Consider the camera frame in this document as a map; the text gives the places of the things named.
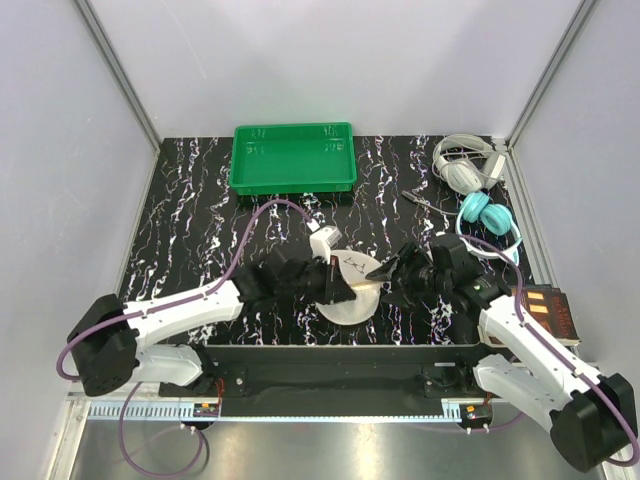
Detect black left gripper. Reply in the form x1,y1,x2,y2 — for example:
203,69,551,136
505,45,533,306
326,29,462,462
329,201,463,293
277,253,356,306

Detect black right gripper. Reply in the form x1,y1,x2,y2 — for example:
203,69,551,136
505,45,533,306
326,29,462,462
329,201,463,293
365,241,452,313

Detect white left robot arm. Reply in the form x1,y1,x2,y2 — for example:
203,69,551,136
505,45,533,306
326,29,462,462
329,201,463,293
62,256,356,397

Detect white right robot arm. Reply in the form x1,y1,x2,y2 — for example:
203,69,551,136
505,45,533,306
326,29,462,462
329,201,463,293
366,234,639,473

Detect teal cat ear headphones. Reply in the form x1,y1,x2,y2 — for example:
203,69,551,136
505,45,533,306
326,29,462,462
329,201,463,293
455,191,523,266

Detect white grey headphones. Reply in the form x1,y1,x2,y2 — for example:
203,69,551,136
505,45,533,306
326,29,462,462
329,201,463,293
432,134,506,195

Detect green plastic tray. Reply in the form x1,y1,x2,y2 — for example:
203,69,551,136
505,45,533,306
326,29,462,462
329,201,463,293
229,122,358,196

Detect dark orange book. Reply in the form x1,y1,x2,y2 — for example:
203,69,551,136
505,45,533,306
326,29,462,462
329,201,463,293
479,284,584,347

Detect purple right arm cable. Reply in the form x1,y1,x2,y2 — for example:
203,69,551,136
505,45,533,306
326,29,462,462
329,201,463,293
457,233,640,469

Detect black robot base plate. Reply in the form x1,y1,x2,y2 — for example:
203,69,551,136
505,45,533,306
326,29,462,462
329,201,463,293
149,344,511,419

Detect right aluminium frame post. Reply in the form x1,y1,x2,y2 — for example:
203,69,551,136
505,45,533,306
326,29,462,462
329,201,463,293
505,0,600,149

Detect aluminium frame post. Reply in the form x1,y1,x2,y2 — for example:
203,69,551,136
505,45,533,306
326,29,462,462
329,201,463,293
69,0,164,151
505,0,600,149

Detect left aluminium frame post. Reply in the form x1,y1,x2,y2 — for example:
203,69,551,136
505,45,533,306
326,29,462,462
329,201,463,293
69,0,164,151

